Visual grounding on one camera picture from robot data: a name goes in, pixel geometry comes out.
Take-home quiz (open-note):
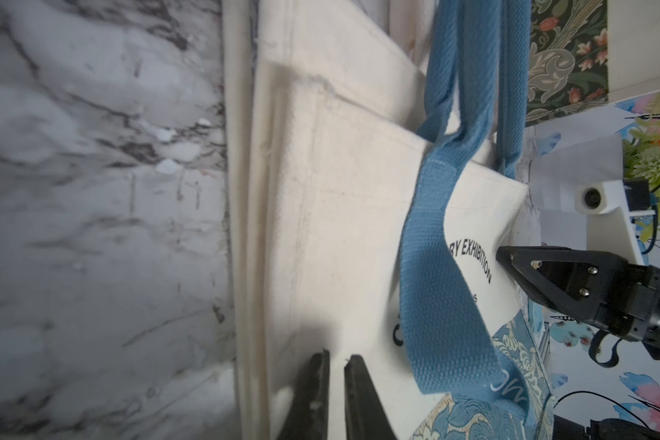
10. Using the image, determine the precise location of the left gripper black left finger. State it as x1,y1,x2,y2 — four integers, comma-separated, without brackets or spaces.
277,349,330,440

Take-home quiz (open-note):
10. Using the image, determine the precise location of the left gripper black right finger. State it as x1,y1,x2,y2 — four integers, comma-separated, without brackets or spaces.
344,355,397,440

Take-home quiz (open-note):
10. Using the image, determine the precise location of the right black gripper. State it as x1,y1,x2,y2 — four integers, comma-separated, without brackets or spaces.
496,246,660,358

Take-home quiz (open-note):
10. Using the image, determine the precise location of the blue handled canvas tote bag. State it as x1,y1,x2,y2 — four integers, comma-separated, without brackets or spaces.
261,1,554,439

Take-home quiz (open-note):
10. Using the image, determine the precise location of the potted artificial flower plant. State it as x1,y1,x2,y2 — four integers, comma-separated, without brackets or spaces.
616,92,660,243

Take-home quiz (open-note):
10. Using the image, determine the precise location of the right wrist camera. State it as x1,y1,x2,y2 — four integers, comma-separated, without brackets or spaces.
575,179,655,265

